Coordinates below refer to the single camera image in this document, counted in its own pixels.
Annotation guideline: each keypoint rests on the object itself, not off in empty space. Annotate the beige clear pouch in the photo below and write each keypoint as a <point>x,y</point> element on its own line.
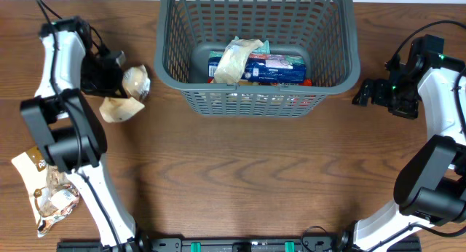
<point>232,64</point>

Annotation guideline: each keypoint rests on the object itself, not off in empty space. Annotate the blue tissue pack box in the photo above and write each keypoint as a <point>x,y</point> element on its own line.
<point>274,68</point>

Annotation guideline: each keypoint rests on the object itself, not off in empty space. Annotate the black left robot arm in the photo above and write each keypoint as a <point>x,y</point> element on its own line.
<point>68,133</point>

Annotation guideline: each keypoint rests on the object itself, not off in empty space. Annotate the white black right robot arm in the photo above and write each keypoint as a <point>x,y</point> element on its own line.
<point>430,190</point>

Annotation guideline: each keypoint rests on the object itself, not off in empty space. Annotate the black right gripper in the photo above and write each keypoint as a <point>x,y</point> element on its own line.
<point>409,110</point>

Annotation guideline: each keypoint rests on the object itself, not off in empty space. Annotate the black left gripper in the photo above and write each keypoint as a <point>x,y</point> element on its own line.
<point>113,85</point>

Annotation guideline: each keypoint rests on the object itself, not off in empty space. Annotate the teal snack wrapper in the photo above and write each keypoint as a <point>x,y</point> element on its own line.
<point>262,48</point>

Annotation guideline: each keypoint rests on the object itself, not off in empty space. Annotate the red snack bar package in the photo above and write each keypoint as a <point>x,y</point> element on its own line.
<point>306,82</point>

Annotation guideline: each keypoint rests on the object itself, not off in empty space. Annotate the white brown treat pouch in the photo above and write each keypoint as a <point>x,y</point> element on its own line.
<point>52,196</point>

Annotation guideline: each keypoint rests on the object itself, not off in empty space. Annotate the grey plastic lattice basket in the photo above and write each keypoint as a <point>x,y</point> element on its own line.
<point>322,32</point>

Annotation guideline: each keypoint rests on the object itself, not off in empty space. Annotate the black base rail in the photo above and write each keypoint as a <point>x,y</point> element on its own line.
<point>311,243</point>

